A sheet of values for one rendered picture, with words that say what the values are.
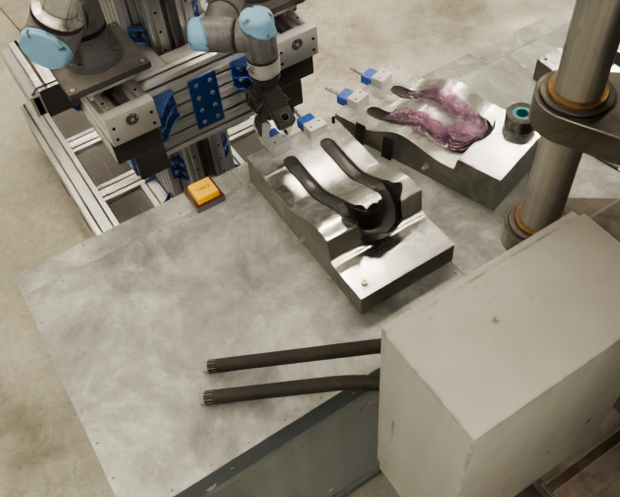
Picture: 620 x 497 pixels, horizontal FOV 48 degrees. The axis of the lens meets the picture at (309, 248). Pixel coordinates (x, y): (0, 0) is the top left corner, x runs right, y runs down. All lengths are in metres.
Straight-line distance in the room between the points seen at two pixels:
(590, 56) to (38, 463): 2.07
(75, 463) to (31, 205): 1.19
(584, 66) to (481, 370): 0.38
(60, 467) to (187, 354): 0.99
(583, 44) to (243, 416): 0.97
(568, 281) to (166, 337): 1.00
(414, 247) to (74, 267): 0.82
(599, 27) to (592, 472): 0.90
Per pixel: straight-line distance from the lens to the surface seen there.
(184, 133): 2.13
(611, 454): 1.53
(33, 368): 2.68
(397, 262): 1.59
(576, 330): 0.81
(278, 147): 1.76
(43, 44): 1.71
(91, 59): 1.89
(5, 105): 3.72
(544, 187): 1.04
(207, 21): 1.62
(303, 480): 1.87
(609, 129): 0.92
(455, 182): 1.80
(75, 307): 1.72
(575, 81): 0.92
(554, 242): 0.87
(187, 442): 1.48
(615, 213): 1.17
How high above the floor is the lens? 2.14
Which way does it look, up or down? 52 degrees down
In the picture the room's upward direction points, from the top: 6 degrees counter-clockwise
